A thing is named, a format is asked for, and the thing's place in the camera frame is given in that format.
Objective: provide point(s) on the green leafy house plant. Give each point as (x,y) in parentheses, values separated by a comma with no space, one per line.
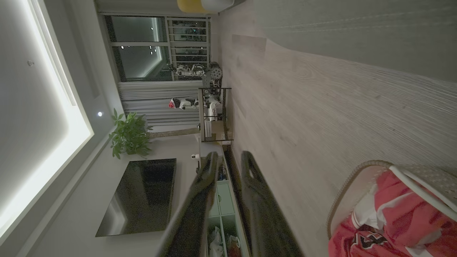
(130,135)

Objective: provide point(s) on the white device under table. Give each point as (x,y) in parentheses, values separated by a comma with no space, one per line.
(213,105)

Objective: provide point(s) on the white robot with red head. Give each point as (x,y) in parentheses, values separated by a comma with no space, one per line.
(182,103)

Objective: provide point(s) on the small white security camera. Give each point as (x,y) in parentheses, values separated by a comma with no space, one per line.
(195,156)

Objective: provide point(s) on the white cloth in cabinet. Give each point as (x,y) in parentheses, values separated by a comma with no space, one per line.
(216,242)

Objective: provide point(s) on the red jersey garment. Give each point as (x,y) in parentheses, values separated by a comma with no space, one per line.
(400,217)

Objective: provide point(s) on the black flat television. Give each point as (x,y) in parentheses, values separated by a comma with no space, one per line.
(142,196)

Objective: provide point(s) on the large glass window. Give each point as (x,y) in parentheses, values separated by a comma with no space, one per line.
(139,46)

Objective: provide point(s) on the white humanoid robot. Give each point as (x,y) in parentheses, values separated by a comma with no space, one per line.
(187,70)

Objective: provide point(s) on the white balcony railing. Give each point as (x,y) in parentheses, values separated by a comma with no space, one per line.
(189,39)

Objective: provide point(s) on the small grey sofa seat cushion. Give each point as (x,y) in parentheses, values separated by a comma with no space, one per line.
(217,4)

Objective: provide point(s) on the black metal frame table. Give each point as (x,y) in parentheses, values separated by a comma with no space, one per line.
(202,114)

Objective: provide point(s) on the grey floor rug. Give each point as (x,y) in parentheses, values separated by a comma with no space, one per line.
(357,28)

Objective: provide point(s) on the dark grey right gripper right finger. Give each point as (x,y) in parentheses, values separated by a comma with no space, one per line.
(264,217)

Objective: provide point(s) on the red item in cabinet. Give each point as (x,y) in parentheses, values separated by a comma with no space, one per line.
(234,248)

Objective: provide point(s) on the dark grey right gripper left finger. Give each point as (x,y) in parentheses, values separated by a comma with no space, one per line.
(192,210)

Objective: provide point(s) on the light grey pleated curtain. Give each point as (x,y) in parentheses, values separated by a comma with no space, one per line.
(157,107)

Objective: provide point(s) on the white woven laundry basket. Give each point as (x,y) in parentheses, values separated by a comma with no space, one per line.
(432,178)

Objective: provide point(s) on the small yellow sofa back cushion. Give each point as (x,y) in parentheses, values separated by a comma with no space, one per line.
(189,5)

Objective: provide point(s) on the white open shelf cabinet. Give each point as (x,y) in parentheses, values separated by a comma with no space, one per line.
(225,203)

